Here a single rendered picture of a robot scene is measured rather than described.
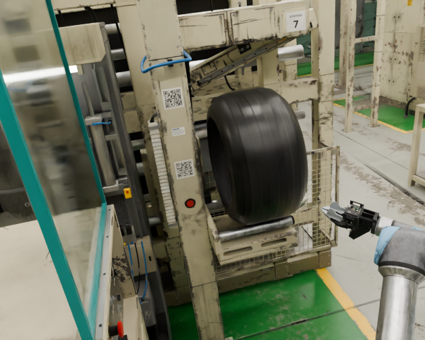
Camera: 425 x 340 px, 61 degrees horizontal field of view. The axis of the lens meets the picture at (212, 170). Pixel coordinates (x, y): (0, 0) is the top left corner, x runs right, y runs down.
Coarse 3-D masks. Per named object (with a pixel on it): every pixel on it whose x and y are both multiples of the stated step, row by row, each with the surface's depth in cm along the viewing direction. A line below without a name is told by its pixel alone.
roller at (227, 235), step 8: (288, 216) 160; (256, 224) 158; (264, 224) 158; (272, 224) 158; (280, 224) 158; (288, 224) 159; (224, 232) 155; (232, 232) 155; (240, 232) 155; (248, 232) 156; (256, 232) 157; (224, 240) 155
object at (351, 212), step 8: (352, 208) 136; (360, 208) 134; (344, 216) 134; (352, 216) 132; (360, 216) 133; (368, 216) 132; (376, 216) 130; (352, 224) 136; (360, 224) 136; (368, 224) 134; (376, 224) 130
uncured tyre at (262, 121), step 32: (224, 96) 147; (256, 96) 143; (224, 128) 137; (256, 128) 133; (288, 128) 134; (224, 160) 186; (256, 160) 131; (288, 160) 133; (224, 192) 173; (256, 192) 134; (288, 192) 138
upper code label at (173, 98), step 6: (162, 90) 133; (168, 90) 134; (174, 90) 134; (180, 90) 134; (168, 96) 134; (174, 96) 135; (180, 96) 135; (168, 102) 135; (174, 102) 136; (180, 102) 136; (168, 108) 136; (174, 108) 136
